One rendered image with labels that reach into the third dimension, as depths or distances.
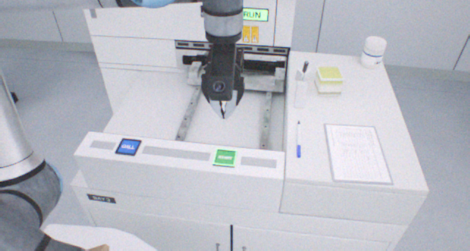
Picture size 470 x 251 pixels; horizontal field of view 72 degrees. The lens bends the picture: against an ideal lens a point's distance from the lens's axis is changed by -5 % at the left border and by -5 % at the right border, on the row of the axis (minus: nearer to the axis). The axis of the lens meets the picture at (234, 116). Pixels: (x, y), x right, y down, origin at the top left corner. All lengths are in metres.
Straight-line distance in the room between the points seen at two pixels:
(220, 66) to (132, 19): 0.80
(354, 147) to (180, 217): 0.53
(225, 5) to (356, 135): 0.54
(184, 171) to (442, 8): 2.58
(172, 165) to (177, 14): 0.65
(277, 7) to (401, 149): 0.63
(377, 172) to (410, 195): 0.09
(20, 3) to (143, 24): 0.89
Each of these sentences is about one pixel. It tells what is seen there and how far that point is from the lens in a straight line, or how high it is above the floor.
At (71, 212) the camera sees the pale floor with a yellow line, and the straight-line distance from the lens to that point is 2.12.
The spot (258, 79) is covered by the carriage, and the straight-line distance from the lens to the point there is 1.29.
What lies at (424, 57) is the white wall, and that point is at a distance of 3.24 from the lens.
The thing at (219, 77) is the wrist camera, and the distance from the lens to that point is 0.63.
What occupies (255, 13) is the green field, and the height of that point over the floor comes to 1.10.
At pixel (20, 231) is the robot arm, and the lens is 0.71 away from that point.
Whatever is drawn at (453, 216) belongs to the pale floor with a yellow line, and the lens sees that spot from 2.26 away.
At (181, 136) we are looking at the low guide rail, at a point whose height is 0.85.
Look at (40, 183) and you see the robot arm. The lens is 0.79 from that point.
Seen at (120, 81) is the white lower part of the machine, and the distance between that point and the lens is 1.59.
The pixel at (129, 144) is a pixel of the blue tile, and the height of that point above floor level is 0.96.
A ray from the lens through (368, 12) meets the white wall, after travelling 2.93.
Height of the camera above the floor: 1.60
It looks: 40 degrees down
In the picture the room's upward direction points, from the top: straight up
